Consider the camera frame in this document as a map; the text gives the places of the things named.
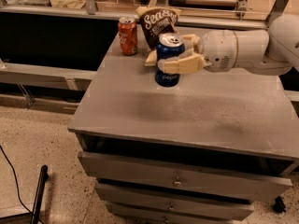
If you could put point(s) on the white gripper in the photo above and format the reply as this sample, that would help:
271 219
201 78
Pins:
219 50

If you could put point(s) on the blue pepsi can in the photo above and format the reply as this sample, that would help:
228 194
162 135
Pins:
169 47

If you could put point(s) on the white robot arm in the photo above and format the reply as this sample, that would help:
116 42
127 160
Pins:
270 52

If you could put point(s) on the orange soda can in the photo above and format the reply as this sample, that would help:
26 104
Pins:
128 35

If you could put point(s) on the brown and tan chip bag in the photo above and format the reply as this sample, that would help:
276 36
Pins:
156 21

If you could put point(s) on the grey drawer cabinet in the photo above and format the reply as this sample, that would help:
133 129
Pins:
234 121

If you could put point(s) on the top grey drawer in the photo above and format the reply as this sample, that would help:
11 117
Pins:
174 175

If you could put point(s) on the grey drawer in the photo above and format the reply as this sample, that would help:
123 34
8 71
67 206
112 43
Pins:
162 216
174 175
173 203

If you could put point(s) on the middle grey drawer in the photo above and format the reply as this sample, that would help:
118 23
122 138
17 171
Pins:
173 203

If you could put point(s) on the black caster wheel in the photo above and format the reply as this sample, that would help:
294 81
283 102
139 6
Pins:
279 205

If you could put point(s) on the bottom grey drawer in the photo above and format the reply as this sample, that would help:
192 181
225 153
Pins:
162 216

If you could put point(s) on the black pole on floor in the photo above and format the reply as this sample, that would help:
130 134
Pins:
43 177

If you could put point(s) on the grey metal counter frame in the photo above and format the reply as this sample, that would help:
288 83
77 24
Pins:
226 14

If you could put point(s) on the grey metal shelf rail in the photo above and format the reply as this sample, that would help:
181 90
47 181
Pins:
52 89

